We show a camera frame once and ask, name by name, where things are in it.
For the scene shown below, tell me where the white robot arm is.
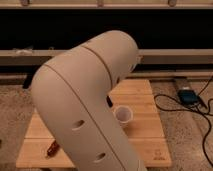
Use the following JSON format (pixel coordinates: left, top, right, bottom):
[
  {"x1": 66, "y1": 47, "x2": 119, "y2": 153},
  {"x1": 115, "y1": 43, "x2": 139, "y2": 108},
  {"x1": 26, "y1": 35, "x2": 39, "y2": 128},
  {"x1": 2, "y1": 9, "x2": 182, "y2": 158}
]
[{"x1": 31, "y1": 30, "x2": 147, "y2": 171}]

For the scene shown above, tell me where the black phone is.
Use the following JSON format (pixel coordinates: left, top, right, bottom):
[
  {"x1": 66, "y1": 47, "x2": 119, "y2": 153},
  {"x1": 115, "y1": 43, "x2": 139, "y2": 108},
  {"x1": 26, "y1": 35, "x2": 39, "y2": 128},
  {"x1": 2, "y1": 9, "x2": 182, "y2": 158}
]
[{"x1": 106, "y1": 96, "x2": 113, "y2": 107}]

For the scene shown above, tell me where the clear plastic cup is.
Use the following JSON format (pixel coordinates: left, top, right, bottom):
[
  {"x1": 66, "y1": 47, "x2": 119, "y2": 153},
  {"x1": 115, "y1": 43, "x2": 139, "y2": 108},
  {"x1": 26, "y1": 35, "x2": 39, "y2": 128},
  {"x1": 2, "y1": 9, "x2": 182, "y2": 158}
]
[{"x1": 114, "y1": 105, "x2": 133, "y2": 125}]

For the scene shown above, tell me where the red pocket knife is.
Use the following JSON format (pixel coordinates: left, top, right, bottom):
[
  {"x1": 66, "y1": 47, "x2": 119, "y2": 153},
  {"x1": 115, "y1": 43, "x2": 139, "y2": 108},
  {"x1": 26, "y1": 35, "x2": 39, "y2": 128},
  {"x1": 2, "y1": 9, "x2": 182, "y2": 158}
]
[{"x1": 46, "y1": 141, "x2": 60, "y2": 158}]

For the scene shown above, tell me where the black cable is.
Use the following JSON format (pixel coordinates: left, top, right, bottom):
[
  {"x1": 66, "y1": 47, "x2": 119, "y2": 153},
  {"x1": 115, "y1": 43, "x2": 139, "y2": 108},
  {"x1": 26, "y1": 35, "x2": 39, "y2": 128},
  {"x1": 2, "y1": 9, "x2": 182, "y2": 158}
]
[{"x1": 153, "y1": 76, "x2": 213, "y2": 168}]

